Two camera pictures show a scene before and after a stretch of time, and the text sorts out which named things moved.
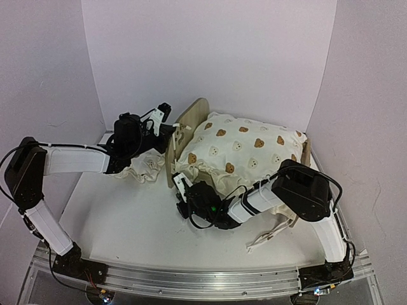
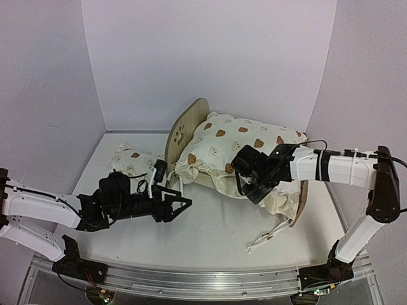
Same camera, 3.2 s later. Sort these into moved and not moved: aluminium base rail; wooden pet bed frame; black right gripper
Moved: black right gripper
Not moved: aluminium base rail; wooden pet bed frame
